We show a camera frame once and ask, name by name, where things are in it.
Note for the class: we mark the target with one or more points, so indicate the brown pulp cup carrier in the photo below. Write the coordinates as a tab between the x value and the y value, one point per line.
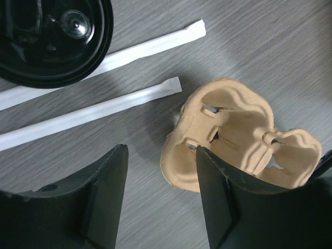
237	125

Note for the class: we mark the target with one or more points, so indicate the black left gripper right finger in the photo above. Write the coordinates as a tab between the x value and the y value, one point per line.
242	211

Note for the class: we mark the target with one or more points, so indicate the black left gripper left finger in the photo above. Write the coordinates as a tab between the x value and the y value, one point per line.
79	211

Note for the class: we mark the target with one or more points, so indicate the white wrapped straw upper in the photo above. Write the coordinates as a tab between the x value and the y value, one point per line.
19	95

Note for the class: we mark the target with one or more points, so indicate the white wrapped straw lower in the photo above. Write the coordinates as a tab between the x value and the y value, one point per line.
88	114

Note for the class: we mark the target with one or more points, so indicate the white wrapped straw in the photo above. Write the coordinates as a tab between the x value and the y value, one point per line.
88	114
19	95

